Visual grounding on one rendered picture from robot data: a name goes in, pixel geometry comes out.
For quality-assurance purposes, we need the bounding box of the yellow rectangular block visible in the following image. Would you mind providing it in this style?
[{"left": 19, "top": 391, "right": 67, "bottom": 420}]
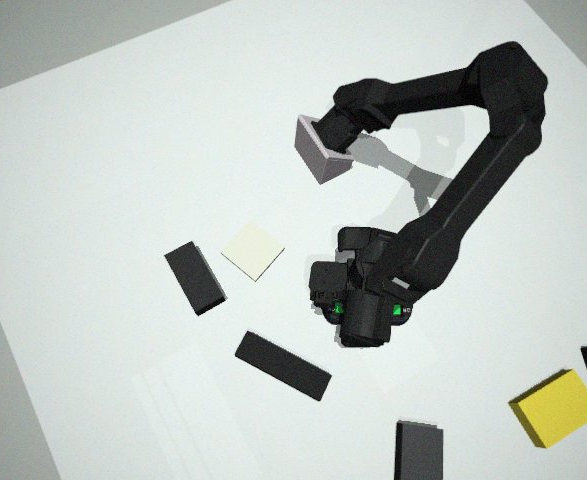
[{"left": 508, "top": 369, "right": 587, "bottom": 448}]

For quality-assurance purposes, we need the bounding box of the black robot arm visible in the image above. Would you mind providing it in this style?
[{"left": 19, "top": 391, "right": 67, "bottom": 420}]
[{"left": 309, "top": 41, "right": 548, "bottom": 347}]

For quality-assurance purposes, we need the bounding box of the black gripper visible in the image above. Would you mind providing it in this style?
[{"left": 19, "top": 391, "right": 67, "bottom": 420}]
[{"left": 337, "top": 227, "right": 371, "bottom": 347}]

